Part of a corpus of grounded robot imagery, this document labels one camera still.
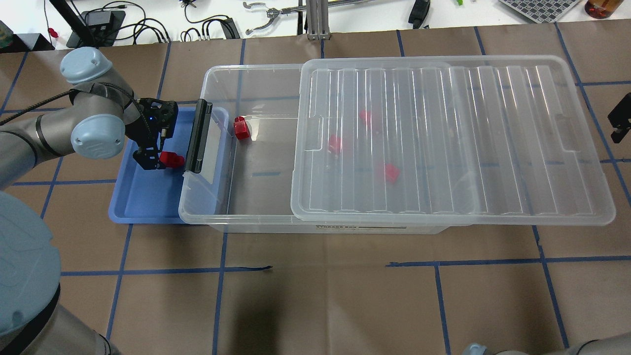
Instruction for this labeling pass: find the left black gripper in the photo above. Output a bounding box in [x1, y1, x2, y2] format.
[125, 98, 178, 171]

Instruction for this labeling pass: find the red block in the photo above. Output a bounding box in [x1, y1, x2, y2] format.
[159, 151, 185, 169]
[234, 115, 251, 142]
[380, 163, 401, 184]
[327, 135, 343, 156]
[358, 109, 373, 129]

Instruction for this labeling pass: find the clear ribbed box lid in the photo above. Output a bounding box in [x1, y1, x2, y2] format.
[290, 55, 616, 227]

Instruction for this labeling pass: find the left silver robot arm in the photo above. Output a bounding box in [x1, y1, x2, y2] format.
[0, 47, 178, 355]

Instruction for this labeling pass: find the blue plastic tray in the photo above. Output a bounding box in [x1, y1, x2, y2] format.
[108, 106, 198, 225]

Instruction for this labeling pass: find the clear plastic storage box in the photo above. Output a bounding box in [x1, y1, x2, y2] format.
[178, 64, 446, 235]

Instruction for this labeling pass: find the red block under lid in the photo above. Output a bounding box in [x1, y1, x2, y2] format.
[380, 163, 401, 184]
[358, 109, 373, 129]
[327, 135, 343, 156]

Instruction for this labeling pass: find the amber plastic bottle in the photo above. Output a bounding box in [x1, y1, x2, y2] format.
[584, 0, 624, 20]

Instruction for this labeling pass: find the checkered calibration board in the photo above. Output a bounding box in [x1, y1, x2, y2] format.
[499, 0, 580, 23]

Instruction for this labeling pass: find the black monitor stand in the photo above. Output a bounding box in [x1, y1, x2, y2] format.
[45, 0, 126, 48]

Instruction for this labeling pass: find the black power adapter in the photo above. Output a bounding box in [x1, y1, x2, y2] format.
[408, 0, 431, 29]

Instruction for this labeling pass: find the black box latch handle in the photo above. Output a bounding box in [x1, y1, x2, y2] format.
[184, 99, 212, 174]

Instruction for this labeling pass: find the aluminium frame post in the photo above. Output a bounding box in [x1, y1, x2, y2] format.
[306, 0, 330, 40]

